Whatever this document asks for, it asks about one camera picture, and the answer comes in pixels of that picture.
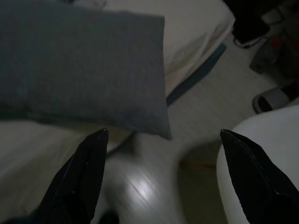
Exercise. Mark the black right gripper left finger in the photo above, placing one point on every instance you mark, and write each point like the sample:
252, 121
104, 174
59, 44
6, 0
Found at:
79, 177

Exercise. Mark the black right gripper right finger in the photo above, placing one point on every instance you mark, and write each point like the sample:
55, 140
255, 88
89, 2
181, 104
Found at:
259, 182

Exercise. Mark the grey fabric pillow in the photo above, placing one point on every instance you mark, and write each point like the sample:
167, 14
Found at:
81, 70

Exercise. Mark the white round chair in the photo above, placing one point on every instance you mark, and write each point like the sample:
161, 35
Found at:
268, 130

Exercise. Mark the grey slipper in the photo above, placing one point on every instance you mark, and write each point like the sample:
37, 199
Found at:
271, 98

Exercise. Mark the grey box with red parts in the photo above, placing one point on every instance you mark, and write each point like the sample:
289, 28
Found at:
273, 53

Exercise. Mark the bed mattress with cream sheet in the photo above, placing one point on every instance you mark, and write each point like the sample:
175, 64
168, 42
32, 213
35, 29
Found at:
194, 30

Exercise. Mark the blue bed frame base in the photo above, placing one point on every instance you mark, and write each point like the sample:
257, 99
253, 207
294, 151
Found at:
201, 70

